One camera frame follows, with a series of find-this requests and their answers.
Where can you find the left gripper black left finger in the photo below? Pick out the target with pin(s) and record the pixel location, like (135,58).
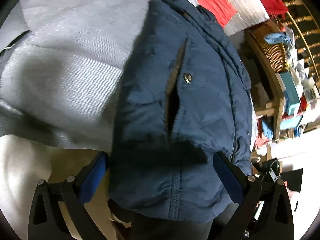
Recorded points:
(46,220)

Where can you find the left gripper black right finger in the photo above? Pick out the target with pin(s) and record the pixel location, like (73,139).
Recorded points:
(264,210)

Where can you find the navy blue padded jacket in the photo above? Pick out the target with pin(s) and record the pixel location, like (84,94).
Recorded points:
(185,95)

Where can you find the teal box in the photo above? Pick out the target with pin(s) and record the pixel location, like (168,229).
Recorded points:
(291,96)

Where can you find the woven wicker basket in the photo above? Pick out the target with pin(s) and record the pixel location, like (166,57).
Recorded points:
(275,53)

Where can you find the light blue cloth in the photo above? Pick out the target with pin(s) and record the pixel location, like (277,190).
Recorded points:
(277,38)

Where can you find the grey bed sheet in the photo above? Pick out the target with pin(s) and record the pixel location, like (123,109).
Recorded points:
(61,63)

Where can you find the wooden bed railing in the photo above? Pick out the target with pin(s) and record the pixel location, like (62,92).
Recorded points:
(303,18)

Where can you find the silver striped bed cover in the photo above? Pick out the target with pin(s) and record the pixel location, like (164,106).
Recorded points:
(248,14)

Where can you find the red pillow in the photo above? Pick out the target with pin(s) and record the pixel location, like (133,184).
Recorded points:
(222,9)

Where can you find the wooden shelf frame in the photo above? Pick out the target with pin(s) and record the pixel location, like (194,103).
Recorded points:
(274,107)

